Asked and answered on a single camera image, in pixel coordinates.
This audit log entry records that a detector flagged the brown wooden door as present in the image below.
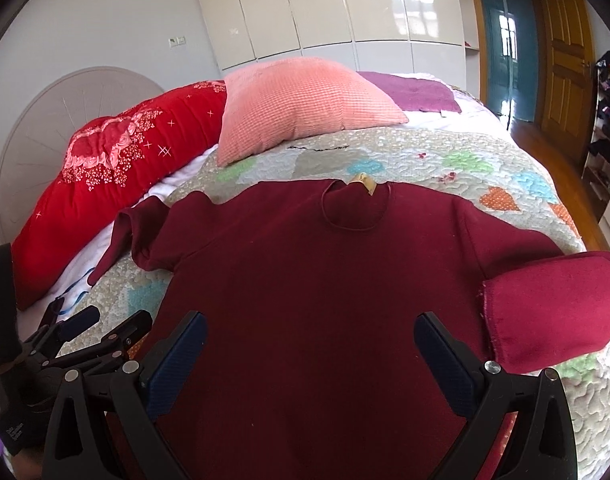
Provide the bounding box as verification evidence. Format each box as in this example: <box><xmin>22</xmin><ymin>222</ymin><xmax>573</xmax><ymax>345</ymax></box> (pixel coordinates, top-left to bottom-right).
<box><xmin>540</xmin><ymin>0</ymin><xmax>596</xmax><ymax>167</ymax></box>

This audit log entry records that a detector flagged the dark red knit sweater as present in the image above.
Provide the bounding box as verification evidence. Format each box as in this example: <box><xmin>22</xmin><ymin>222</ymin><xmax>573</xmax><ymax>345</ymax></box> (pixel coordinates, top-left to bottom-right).
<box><xmin>96</xmin><ymin>180</ymin><xmax>610</xmax><ymax>479</ymax></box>

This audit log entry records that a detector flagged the cluttered shoe rack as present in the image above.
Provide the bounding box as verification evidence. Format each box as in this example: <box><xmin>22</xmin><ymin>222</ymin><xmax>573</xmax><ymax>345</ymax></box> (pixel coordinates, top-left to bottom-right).
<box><xmin>582</xmin><ymin>50</ymin><xmax>610</xmax><ymax>220</ymax></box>

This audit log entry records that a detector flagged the colourful heart patchwork quilt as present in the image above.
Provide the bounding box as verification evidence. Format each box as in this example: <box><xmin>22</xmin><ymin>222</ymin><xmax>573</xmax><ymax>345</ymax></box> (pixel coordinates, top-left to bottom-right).
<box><xmin>63</xmin><ymin>120</ymin><xmax>610</xmax><ymax>479</ymax></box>

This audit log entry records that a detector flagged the purple blanket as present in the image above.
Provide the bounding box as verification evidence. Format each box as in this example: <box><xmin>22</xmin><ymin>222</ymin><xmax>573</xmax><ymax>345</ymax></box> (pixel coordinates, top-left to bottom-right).
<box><xmin>359</xmin><ymin>72</ymin><xmax>461</xmax><ymax>113</ymax></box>

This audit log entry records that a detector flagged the round grey headboard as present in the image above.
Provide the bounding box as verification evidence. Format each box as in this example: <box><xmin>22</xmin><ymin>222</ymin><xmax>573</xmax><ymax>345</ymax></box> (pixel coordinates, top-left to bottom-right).
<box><xmin>0</xmin><ymin>66</ymin><xmax>163</xmax><ymax>242</ymax></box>

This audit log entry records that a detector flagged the person's left hand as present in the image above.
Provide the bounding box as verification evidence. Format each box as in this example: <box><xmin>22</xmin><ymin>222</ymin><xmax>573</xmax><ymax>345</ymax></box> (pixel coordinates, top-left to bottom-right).
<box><xmin>6</xmin><ymin>450</ymin><xmax>43</xmax><ymax>480</ymax></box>

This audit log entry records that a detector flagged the white wall socket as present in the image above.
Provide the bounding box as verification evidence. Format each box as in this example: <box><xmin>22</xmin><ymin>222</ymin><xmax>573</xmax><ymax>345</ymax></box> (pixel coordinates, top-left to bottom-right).
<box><xmin>168</xmin><ymin>36</ymin><xmax>186</xmax><ymax>48</ymax></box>

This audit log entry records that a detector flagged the red floral duvet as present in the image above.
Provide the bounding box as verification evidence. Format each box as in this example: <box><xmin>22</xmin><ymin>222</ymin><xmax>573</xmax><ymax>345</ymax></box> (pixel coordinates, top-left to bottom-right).
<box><xmin>12</xmin><ymin>80</ymin><xmax>227</xmax><ymax>311</ymax></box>

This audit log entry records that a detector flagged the white glossy wardrobe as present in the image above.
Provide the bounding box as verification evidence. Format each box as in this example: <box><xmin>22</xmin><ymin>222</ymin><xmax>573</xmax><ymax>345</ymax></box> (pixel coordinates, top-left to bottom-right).
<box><xmin>198</xmin><ymin>0</ymin><xmax>480</xmax><ymax>96</ymax></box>

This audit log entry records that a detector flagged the pink waffle-texture pillow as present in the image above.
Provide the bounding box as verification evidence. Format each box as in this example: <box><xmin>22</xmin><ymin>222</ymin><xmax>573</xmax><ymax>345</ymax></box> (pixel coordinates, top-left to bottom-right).
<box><xmin>217</xmin><ymin>58</ymin><xmax>408</xmax><ymax>167</ymax></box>

